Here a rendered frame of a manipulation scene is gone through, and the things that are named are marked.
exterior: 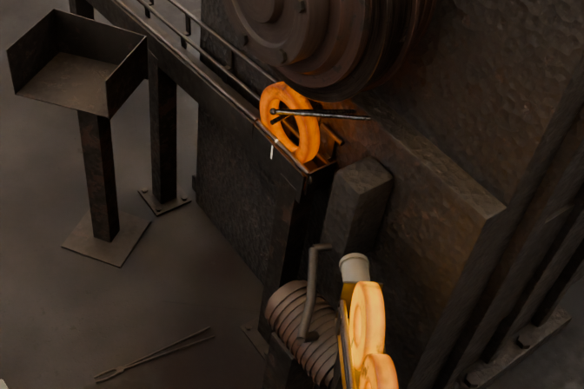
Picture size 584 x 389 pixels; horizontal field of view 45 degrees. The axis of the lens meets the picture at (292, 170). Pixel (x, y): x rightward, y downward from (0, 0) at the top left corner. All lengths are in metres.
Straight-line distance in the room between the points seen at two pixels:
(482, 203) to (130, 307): 1.17
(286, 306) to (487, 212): 0.47
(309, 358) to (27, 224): 1.18
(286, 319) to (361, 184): 0.34
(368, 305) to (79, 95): 0.96
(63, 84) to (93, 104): 0.12
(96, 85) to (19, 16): 1.42
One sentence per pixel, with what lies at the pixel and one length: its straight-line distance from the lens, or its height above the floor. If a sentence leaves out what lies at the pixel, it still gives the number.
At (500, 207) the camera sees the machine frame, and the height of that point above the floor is 0.87.
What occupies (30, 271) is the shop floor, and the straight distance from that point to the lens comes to 2.24.
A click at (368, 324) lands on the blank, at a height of 0.77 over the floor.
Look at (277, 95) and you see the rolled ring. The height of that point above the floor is 0.82.
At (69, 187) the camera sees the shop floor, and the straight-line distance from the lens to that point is 2.44.
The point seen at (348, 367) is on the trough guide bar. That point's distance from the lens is 1.25.
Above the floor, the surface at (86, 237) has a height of 0.01.
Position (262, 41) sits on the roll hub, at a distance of 1.31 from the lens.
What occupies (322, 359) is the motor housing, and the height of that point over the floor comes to 0.51.
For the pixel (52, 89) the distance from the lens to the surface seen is 1.87.
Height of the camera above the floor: 1.76
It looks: 45 degrees down
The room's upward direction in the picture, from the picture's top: 9 degrees clockwise
